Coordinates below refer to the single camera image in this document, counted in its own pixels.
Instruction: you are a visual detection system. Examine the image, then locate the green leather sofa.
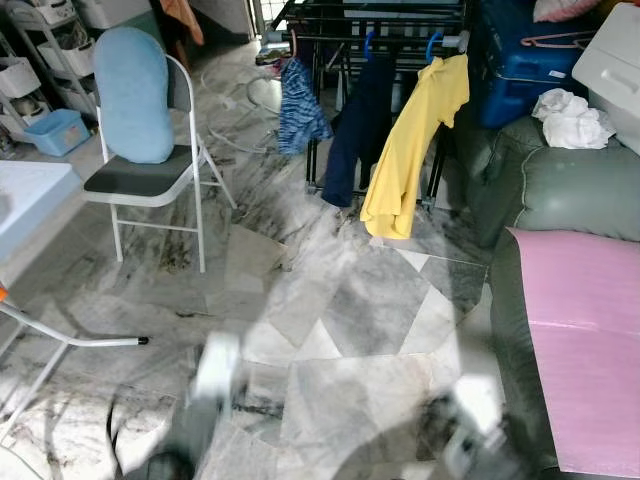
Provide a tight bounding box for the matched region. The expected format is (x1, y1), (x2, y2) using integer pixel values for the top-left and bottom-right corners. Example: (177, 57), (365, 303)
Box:
(455, 115), (640, 476)

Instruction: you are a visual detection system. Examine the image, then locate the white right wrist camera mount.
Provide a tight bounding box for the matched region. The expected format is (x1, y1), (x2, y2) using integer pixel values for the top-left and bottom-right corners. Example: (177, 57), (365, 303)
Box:
(450, 375), (506, 436)

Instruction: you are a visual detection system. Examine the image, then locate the crumpled white cloth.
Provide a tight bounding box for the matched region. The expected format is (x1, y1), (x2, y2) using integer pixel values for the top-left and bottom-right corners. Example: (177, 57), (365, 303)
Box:
(532, 88), (616, 151)

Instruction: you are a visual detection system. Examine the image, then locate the light blue pillow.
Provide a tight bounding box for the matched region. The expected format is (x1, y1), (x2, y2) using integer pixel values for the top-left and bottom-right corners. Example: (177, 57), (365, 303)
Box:
(93, 27), (176, 166)

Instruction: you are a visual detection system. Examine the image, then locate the salmon wire hanger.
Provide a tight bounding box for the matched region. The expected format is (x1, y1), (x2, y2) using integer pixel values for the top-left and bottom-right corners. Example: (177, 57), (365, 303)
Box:
(520, 30), (601, 51)

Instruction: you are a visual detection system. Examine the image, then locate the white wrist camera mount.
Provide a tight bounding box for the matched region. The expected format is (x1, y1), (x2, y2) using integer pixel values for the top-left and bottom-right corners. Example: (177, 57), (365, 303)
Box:
(450, 375), (506, 436)
(195, 333), (243, 406)

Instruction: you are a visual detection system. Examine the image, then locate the white shelf with bins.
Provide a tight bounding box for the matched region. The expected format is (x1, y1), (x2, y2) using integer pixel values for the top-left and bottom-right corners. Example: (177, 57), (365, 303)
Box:
(0, 0), (101, 126)

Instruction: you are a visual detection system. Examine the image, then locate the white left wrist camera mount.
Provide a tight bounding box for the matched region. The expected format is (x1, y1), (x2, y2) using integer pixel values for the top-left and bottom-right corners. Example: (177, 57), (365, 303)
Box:
(195, 333), (243, 406)

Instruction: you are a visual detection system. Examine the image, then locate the light blue plastic basket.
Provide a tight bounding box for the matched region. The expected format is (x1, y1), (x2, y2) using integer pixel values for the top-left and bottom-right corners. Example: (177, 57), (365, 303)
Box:
(25, 108), (93, 158)

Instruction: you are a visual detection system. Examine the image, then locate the black drying rack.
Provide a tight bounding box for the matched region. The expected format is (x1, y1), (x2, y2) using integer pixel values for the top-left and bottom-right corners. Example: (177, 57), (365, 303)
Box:
(255, 0), (476, 211)

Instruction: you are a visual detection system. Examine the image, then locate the pink mat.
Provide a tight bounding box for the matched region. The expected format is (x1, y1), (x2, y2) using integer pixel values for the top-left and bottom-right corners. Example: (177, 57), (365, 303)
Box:
(508, 227), (640, 476)

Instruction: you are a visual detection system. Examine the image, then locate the white grey folding chair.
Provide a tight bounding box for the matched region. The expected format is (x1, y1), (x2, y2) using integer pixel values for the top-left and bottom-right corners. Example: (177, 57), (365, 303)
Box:
(82, 50), (239, 273)

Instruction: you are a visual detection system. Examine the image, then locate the navy garment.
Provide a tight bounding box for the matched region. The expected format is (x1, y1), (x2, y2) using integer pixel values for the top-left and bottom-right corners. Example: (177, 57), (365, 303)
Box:
(320, 55), (396, 209)

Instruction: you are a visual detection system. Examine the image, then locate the yellow shirt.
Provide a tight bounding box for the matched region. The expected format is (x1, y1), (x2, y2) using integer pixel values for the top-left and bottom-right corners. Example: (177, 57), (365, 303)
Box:
(360, 55), (471, 241)

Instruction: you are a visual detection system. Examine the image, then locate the white plastic drawer cabinet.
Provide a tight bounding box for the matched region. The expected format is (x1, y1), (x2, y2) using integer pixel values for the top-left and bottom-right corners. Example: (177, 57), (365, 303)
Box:
(572, 3), (640, 153)

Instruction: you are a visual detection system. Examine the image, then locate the blue storage box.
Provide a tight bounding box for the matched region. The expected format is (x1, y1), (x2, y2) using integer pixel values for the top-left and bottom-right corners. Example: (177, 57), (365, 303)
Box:
(470, 0), (601, 129)

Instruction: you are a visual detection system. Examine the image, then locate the blue plaid shirt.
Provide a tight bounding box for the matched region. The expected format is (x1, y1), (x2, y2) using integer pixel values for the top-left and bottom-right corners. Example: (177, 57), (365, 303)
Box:
(275, 58), (334, 156)

